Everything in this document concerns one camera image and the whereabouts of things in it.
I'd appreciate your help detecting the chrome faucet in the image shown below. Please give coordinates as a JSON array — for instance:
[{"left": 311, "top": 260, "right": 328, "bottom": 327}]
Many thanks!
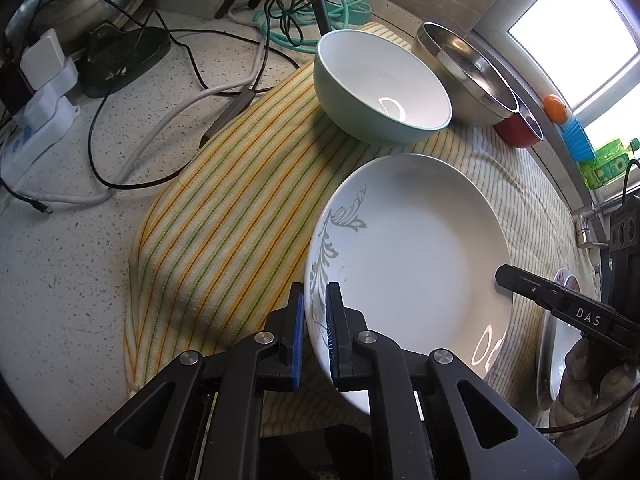
[{"left": 572, "top": 204, "right": 612, "bottom": 250}]

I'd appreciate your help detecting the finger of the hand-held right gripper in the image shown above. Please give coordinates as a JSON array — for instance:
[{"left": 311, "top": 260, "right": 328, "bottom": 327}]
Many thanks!
[{"left": 495, "top": 264, "right": 640, "bottom": 348}]

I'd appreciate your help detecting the green dish soap bottle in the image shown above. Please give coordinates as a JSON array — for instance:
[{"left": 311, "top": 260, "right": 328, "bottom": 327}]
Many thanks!
[{"left": 580, "top": 137, "right": 640, "bottom": 191}]

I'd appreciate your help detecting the white framed window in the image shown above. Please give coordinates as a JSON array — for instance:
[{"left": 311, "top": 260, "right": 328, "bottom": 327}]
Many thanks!
[{"left": 470, "top": 0, "right": 640, "bottom": 161}]

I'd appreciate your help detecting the red steel-lined bowl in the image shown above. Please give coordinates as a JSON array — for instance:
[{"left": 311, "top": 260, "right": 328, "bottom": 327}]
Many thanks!
[{"left": 494, "top": 97, "right": 545, "bottom": 149}]

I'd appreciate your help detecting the white charger cube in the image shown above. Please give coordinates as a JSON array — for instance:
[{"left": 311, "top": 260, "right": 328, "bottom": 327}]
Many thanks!
[{"left": 20, "top": 29, "right": 80, "bottom": 92}]

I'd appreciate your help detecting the black power cable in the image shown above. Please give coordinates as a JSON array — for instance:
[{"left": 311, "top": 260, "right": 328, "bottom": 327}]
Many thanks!
[{"left": 50, "top": 0, "right": 321, "bottom": 191}]

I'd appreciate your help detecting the stainless steel bowl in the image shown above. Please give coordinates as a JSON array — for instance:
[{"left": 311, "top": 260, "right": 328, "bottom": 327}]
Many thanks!
[{"left": 411, "top": 21, "right": 521, "bottom": 127}]

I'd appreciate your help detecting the white plate grey leaf print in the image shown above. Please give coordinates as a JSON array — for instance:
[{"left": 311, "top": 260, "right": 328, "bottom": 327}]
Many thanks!
[{"left": 304, "top": 154, "right": 514, "bottom": 416}]

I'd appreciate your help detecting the blue fluted silicone cup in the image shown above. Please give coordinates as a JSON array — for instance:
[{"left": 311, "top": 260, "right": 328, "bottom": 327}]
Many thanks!
[{"left": 561, "top": 116, "right": 596, "bottom": 162}]

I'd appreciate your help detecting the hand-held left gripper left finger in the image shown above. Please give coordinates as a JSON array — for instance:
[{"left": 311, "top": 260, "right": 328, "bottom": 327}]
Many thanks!
[{"left": 52, "top": 282, "right": 306, "bottom": 480}]

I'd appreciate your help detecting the yellow striped cloth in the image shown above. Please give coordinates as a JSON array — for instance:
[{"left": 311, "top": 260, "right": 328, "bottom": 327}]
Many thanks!
[{"left": 122, "top": 21, "right": 601, "bottom": 441}]

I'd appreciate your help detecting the white cable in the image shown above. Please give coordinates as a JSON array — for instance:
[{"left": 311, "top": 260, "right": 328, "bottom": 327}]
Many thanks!
[{"left": 0, "top": 40, "right": 271, "bottom": 208}]

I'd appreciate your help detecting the person's right hand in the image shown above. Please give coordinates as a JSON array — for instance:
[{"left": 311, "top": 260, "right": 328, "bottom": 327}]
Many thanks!
[{"left": 549, "top": 337, "right": 640, "bottom": 461}]

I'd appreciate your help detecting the dark oval tray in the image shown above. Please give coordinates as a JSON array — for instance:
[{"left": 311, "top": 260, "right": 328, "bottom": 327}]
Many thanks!
[{"left": 79, "top": 21, "right": 172, "bottom": 99}]

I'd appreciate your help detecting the orange tangerine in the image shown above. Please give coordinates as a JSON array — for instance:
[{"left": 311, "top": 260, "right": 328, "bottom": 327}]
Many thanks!
[{"left": 543, "top": 94, "right": 569, "bottom": 123}]

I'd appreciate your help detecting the green hose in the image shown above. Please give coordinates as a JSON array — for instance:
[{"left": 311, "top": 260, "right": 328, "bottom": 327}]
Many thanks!
[{"left": 252, "top": 0, "right": 441, "bottom": 51}]

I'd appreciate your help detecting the light green ceramic bowl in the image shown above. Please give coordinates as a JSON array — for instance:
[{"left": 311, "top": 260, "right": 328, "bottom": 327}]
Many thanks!
[{"left": 313, "top": 30, "right": 452, "bottom": 145}]

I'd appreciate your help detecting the green white power strip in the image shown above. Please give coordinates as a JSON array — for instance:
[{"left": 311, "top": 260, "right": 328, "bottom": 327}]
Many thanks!
[{"left": 320, "top": 0, "right": 373, "bottom": 28}]

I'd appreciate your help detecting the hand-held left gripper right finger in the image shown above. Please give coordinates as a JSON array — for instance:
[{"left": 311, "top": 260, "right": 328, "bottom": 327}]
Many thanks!
[{"left": 325, "top": 282, "right": 578, "bottom": 480}]

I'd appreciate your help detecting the black stick adapter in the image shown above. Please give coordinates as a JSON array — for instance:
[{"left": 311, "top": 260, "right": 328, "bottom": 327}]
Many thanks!
[{"left": 199, "top": 87, "right": 258, "bottom": 148}]

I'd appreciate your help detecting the large pink floral plate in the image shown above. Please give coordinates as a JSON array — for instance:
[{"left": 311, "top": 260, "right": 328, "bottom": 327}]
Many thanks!
[{"left": 536, "top": 269, "right": 583, "bottom": 413}]

